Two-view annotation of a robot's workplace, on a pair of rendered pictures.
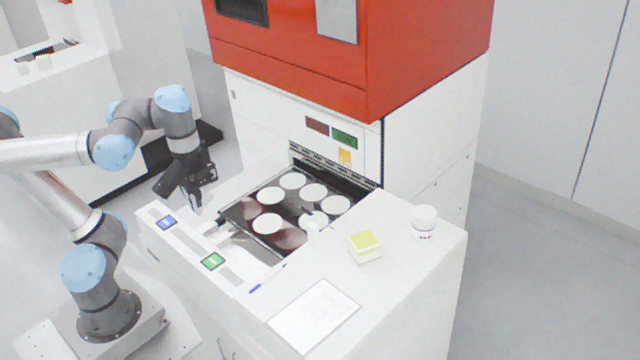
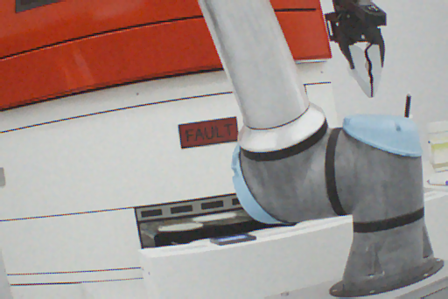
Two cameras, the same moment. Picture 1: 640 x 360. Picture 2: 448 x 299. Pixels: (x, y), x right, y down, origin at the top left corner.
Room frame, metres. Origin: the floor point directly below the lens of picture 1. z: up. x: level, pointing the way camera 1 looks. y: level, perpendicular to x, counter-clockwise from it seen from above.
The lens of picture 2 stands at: (0.43, 1.91, 1.18)
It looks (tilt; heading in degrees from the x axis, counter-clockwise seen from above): 3 degrees down; 298
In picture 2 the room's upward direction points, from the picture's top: 7 degrees counter-clockwise
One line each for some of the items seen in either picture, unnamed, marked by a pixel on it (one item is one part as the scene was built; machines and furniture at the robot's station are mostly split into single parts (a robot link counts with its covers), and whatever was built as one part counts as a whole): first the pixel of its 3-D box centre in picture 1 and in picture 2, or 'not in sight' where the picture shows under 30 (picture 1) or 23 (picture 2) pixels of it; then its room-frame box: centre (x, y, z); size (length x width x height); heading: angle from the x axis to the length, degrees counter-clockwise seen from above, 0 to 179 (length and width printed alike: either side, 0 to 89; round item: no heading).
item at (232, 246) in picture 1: (236, 259); not in sight; (1.09, 0.30, 0.87); 0.36 x 0.08 x 0.03; 43
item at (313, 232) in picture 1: (316, 226); not in sight; (1.03, 0.03, 1.03); 0.06 x 0.04 x 0.13; 133
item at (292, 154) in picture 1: (329, 178); (247, 231); (1.44, -0.02, 0.89); 0.44 x 0.02 x 0.10; 43
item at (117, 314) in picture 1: (103, 304); (390, 246); (0.87, 0.64, 0.95); 0.15 x 0.15 x 0.10
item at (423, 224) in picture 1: (423, 223); (439, 142); (1.03, -0.28, 1.01); 0.07 x 0.07 x 0.10
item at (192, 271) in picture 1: (194, 258); (318, 266); (1.09, 0.43, 0.89); 0.55 x 0.09 x 0.14; 43
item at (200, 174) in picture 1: (193, 165); (349, 11); (1.01, 0.33, 1.30); 0.09 x 0.08 x 0.12; 133
